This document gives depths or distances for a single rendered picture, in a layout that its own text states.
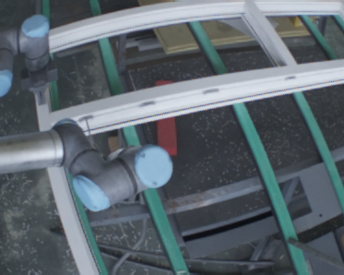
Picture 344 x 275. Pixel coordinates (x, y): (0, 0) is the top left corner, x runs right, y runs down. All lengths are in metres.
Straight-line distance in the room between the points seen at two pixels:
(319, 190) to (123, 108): 0.66
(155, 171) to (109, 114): 0.48
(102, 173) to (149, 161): 0.11
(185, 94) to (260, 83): 0.25
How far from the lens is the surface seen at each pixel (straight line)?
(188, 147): 2.05
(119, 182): 1.25
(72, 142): 1.30
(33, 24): 1.50
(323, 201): 1.69
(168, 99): 1.74
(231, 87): 1.79
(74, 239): 1.46
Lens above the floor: 2.22
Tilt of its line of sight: 51 degrees down
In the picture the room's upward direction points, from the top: 4 degrees clockwise
